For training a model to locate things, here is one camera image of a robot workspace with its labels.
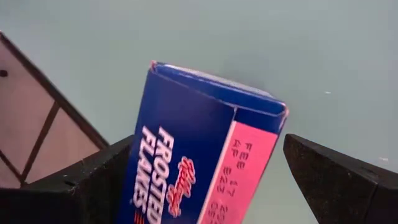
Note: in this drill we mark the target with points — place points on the blue Frosted Flakes cereal box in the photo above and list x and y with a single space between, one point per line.
186 140

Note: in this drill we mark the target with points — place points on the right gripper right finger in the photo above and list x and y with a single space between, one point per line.
335 196

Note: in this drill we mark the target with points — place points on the black metal table frame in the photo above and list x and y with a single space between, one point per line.
77 118

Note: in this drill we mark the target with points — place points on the green table mat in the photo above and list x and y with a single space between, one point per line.
280 46

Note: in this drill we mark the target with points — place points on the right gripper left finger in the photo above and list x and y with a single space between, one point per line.
62 202

